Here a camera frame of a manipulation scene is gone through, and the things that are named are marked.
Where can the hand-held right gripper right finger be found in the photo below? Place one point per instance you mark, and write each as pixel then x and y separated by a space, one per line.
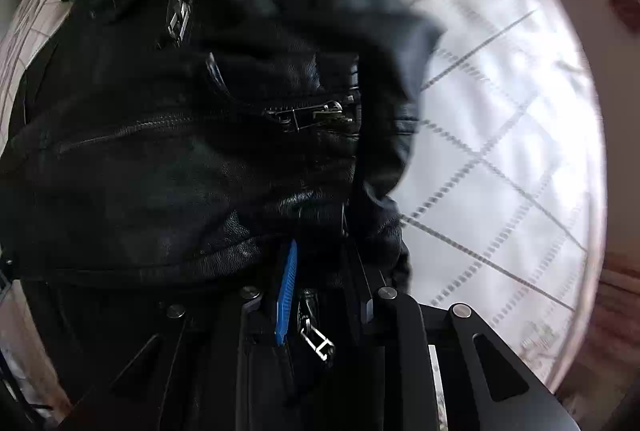
pixel 362 296

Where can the white checked bed sheet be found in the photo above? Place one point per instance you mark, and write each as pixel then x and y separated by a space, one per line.
pixel 500 136

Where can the black leather jacket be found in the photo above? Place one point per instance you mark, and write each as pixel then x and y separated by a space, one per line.
pixel 200 136

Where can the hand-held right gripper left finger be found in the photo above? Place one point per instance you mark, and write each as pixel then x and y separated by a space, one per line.
pixel 286 291

